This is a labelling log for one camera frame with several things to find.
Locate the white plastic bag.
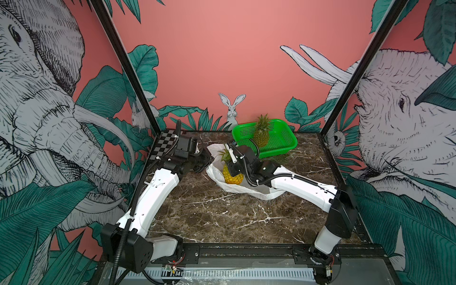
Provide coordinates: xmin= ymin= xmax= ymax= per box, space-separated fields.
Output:
xmin=206 ymin=144 xmax=285 ymax=200

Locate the yellow pineapple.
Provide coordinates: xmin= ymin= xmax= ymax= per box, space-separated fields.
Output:
xmin=218 ymin=148 xmax=244 ymax=185

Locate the green pineapple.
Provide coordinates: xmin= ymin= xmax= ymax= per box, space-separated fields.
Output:
xmin=253 ymin=114 xmax=270 ymax=148

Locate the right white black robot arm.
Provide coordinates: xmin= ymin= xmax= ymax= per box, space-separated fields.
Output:
xmin=224 ymin=142 xmax=358 ymax=266

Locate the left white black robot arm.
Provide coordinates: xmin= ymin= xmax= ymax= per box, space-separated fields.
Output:
xmin=100 ymin=135 xmax=214 ymax=276

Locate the black white checkerboard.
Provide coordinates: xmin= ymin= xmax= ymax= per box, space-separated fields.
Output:
xmin=148 ymin=129 xmax=178 ymax=161

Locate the green plastic basket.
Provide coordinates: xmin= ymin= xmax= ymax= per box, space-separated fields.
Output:
xmin=232 ymin=119 xmax=298 ymax=159

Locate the white ruler strip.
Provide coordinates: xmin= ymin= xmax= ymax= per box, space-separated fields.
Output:
xmin=146 ymin=267 xmax=315 ymax=281

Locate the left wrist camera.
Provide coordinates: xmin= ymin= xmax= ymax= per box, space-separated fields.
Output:
xmin=173 ymin=135 xmax=197 ymax=159

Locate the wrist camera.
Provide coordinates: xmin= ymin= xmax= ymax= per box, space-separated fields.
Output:
xmin=173 ymin=135 xmax=197 ymax=159
xmin=253 ymin=160 xmax=280 ymax=182

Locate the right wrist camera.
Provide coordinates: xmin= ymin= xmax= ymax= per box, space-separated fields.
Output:
xmin=253 ymin=160 xmax=280 ymax=182

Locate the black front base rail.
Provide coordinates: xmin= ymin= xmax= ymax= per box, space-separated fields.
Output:
xmin=179 ymin=243 xmax=387 ymax=267

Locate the left black frame post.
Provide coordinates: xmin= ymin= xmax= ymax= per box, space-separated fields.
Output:
xmin=90 ymin=0 xmax=161 ymax=135

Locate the black frame post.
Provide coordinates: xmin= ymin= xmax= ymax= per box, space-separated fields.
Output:
xmin=319 ymin=0 xmax=408 ymax=137
xmin=90 ymin=0 xmax=161 ymax=135

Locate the right black frame post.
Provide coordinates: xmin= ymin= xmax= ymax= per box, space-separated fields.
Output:
xmin=319 ymin=0 xmax=408 ymax=137

